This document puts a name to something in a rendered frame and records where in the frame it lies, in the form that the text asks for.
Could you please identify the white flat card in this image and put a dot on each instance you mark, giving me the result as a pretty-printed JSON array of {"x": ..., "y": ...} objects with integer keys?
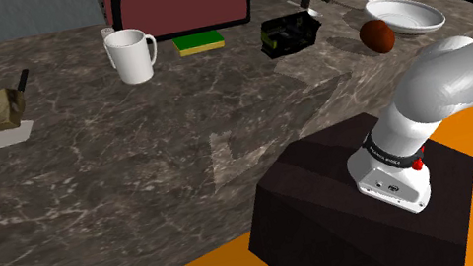
[{"x": 12, "y": 135}]

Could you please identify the white spoon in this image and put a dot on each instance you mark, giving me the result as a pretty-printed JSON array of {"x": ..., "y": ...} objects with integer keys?
[{"x": 313, "y": 12}]

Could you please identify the brown egg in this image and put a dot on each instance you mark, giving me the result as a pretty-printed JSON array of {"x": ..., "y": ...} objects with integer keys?
[{"x": 376, "y": 37}]

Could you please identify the black and yellow box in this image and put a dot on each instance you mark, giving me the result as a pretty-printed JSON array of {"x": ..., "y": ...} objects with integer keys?
[{"x": 290, "y": 35}]

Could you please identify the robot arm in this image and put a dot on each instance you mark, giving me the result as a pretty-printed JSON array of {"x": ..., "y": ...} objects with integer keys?
[{"x": 447, "y": 83}]

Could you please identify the white mug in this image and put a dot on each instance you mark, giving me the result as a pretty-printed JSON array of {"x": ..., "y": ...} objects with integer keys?
[{"x": 131, "y": 58}]

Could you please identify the dark robot stand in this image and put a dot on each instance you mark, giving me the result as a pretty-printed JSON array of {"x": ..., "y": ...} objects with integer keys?
[{"x": 319, "y": 215}]

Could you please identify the green and yellow sponge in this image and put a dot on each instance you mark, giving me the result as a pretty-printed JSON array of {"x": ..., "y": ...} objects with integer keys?
[{"x": 198, "y": 41}]

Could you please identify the small white shaker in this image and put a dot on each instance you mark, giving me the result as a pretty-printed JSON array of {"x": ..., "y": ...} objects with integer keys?
[{"x": 106, "y": 31}]

